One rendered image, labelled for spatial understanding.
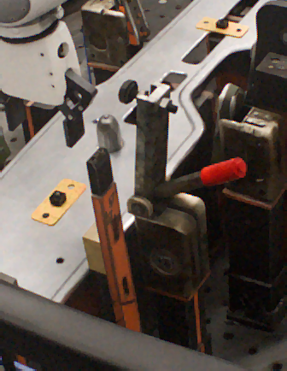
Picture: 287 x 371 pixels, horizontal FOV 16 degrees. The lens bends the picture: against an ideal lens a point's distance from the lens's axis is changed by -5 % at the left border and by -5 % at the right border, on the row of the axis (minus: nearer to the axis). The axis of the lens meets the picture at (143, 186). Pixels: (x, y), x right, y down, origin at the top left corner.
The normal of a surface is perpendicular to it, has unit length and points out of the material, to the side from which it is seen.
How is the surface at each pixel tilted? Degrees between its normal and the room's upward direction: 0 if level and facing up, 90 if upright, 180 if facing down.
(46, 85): 92
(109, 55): 90
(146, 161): 90
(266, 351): 0
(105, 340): 0
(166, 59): 0
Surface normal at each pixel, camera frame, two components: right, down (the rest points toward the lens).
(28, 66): -0.44, 0.62
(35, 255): -0.11, -0.76
